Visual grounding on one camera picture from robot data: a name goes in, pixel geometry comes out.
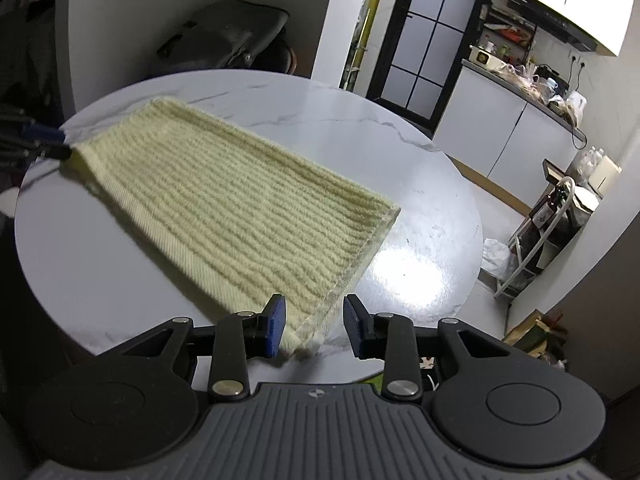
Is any black framed glass door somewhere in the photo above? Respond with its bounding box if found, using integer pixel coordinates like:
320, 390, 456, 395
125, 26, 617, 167
366, 0, 502, 133

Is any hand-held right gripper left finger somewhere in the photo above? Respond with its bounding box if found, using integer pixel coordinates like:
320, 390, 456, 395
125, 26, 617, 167
113, 294, 286, 402

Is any black range hood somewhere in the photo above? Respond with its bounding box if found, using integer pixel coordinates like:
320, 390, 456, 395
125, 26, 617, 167
509, 0, 599, 53

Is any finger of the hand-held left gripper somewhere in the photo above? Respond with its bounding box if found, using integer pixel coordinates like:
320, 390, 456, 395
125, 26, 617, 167
0, 137, 72, 173
0, 103, 66, 143

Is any dark grey chair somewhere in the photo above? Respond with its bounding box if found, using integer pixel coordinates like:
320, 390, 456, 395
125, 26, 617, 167
156, 1, 299, 77

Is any white countertop appliance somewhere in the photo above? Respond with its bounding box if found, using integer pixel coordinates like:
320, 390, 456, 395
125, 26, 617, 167
469, 45, 506, 68

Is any yellow pole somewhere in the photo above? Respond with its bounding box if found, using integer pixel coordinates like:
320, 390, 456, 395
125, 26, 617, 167
341, 0, 392, 92

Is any white kitchen cabinet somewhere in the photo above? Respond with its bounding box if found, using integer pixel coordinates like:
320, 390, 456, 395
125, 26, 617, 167
433, 59, 587, 181

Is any round white marble table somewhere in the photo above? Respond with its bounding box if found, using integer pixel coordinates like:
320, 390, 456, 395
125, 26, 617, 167
14, 68, 484, 395

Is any white metal trolley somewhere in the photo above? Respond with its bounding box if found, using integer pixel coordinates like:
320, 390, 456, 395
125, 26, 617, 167
494, 176, 583, 300

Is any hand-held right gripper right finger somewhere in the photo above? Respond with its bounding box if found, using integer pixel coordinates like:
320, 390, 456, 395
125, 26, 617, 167
343, 294, 516, 402

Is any white plastic bag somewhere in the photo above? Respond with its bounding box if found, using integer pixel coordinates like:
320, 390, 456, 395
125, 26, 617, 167
481, 238, 515, 281

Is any cream ribbed towel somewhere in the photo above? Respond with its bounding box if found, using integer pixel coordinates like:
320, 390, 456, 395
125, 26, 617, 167
68, 97, 402, 351

